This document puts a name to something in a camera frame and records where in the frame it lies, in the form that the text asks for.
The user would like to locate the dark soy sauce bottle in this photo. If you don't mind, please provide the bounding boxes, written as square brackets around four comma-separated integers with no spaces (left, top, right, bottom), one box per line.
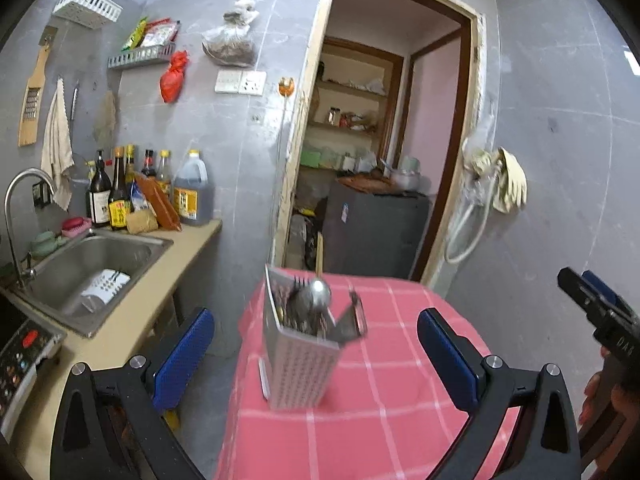
[88,150,112,228]

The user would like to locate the white wall basket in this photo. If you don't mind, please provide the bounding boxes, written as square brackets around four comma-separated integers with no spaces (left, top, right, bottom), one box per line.
[52,0,122,29]

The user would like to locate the stainless steel sink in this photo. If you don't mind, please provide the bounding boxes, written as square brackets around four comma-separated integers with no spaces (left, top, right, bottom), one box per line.
[11,229,172,338]

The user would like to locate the beige gloves on hose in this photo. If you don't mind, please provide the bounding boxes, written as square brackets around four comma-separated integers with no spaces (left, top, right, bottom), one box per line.
[463,139,527,214]

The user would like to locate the dark grey cabinet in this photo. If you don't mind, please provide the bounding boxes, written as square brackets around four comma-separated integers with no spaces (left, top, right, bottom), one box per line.
[322,181,431,280]

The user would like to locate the person's right hand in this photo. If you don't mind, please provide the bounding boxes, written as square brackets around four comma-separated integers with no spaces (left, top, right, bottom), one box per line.
[578,347,639,471]

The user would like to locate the green box on shelf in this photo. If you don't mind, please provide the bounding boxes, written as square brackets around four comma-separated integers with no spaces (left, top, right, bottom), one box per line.
[299,150,322,168]

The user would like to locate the chrome faucet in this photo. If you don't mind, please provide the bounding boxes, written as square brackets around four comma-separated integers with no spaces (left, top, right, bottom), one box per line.
[2,167,56,289]

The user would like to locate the large steel spoon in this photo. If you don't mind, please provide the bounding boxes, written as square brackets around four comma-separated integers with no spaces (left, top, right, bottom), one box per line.
[284,276,331,337]

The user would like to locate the brown scrub sponge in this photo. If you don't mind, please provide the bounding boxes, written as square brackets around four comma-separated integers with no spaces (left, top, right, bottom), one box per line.
[126,209,158,234]

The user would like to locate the white hose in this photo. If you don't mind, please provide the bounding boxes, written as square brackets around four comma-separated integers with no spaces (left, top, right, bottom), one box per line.
[444,169,501,266]

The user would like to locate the grey wall rack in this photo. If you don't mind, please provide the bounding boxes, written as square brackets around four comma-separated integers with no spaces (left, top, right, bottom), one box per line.
[107,42,176,70]

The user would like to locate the pink checkered tablecloth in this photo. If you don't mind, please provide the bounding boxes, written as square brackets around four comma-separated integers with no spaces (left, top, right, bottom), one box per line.
[215,274,489,479]

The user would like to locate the clear bag of dried goods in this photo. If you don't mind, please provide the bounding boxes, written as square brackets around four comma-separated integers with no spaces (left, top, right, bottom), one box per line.
[202,0,260,68]

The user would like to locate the wooden grater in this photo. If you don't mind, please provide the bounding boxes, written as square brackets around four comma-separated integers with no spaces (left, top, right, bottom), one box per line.
[17,25,58,148]

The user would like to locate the perforated steel utensil holder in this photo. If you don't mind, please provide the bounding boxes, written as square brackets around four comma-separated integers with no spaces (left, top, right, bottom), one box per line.
[258,266,368,411]

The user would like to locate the white perforated basket in sink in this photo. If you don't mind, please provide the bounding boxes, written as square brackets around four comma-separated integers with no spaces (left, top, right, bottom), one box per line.
[80,269,130,313]

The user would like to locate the orange chili sauce packet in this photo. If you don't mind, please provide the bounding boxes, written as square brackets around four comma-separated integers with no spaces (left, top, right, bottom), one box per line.
[134,172,181,231]

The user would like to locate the yellow-label soy sauce bottle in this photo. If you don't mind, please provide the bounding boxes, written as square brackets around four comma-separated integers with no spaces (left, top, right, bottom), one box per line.
[108,146,131,230]

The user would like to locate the hanging white cloth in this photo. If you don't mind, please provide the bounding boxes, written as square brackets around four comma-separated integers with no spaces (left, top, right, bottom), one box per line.
[40,77,75,211]

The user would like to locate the red plastic bag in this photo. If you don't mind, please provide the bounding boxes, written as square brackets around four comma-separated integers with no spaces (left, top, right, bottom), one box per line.
[160,51,189,103]

